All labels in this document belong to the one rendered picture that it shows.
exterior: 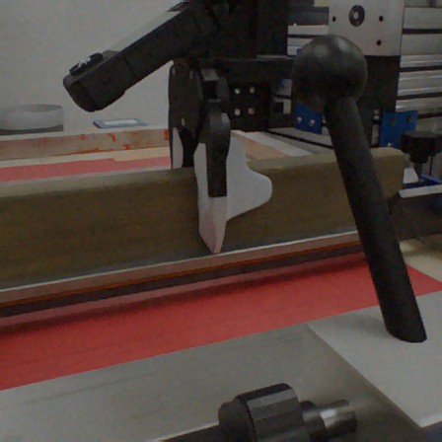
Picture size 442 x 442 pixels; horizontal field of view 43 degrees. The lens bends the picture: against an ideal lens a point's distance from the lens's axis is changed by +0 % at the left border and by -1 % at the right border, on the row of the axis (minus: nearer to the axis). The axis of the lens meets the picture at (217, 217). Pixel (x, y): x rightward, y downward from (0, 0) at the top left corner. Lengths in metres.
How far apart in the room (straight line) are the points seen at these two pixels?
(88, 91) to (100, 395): 0.23
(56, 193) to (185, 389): 0.23
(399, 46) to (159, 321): 0.66
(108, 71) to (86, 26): 3.76
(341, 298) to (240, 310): 0.09
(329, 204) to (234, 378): 0.30
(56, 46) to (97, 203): 3.72
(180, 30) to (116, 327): 0.22
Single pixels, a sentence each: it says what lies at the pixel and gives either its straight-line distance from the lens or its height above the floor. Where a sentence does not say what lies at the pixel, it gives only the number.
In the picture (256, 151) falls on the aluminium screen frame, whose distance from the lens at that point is 0.92.
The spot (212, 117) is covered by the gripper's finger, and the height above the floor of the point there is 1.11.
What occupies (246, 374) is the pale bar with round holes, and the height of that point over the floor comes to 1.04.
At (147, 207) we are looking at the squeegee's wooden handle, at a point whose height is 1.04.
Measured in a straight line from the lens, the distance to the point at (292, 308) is 0.46.
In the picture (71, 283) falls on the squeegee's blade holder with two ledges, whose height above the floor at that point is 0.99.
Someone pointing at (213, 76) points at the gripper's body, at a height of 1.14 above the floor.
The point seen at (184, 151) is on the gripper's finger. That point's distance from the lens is 0.46.
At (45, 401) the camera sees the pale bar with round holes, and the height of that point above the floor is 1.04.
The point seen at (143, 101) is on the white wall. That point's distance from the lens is 4.27.
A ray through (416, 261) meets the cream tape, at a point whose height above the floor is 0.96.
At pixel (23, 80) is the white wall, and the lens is 4.11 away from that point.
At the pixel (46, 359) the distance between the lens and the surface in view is 0.41.
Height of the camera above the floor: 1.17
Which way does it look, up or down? 19 degrees down
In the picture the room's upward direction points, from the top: straight up
